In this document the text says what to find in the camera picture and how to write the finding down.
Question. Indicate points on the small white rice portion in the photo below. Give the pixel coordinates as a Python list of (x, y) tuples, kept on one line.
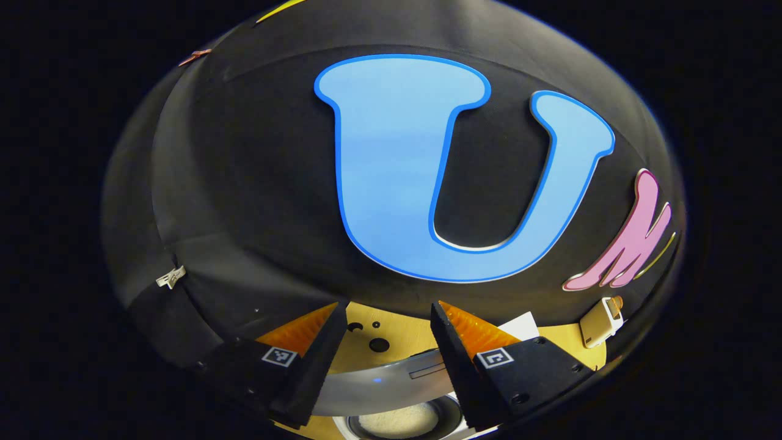
[(397, 421)]

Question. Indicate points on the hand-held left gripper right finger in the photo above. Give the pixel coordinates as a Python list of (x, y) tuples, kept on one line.
[(464, 373)]

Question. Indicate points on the white toaster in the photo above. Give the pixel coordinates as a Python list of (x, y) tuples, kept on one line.
[(595, 327)]

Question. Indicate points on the toast slice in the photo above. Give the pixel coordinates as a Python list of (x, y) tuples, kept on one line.
[(617, 303)]

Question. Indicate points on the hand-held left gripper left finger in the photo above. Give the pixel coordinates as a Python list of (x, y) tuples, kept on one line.
[(305, 360)]

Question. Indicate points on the white rice cooker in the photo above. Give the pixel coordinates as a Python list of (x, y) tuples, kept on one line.
[(379, 391)]

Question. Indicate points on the white cloth clip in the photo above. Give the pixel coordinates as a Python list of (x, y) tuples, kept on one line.
[(171, 277)]

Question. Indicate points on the black backdrop cloth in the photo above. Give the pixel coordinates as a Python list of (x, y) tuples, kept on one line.
[(244, 183)]

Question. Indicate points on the copper cloth clip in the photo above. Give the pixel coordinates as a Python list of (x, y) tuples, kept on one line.
[(195, 57)]

